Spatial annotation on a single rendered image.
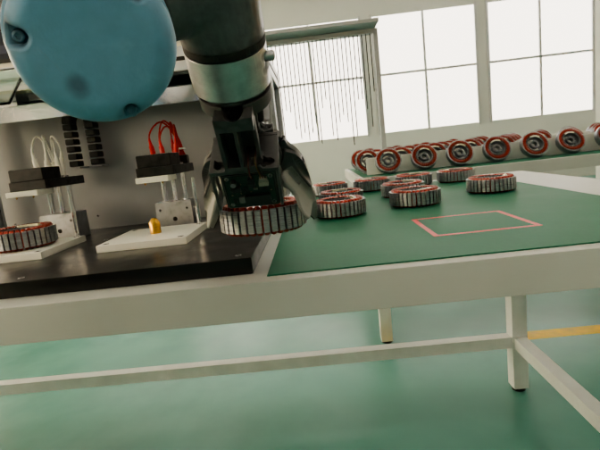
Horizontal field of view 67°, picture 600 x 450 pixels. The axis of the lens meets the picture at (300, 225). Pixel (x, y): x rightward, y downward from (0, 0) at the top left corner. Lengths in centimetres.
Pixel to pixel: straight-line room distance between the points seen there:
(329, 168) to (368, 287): 667
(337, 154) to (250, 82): 679
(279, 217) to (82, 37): 36
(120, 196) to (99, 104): 90
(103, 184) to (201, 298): 62
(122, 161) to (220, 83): 73
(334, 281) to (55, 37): 41
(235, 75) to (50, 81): 21
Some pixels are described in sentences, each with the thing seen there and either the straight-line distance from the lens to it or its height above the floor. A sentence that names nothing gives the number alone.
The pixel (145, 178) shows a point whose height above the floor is 88.
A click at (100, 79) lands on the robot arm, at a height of 94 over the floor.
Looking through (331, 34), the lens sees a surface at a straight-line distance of 449.
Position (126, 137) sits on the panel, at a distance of 112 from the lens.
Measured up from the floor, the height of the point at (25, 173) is 91.
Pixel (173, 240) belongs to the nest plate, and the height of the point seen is 78.
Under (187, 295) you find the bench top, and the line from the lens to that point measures 58.
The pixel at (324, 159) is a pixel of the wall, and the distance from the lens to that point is 719.
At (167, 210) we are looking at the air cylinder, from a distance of 96.
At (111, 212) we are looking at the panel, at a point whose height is 80.
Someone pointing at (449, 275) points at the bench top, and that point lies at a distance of 57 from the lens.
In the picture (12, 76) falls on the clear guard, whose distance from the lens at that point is 81.
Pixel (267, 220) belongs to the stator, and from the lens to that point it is 54.
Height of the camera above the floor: 90
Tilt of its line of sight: 9 degrees down
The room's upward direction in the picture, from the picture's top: 6 degrees counter-clockwise
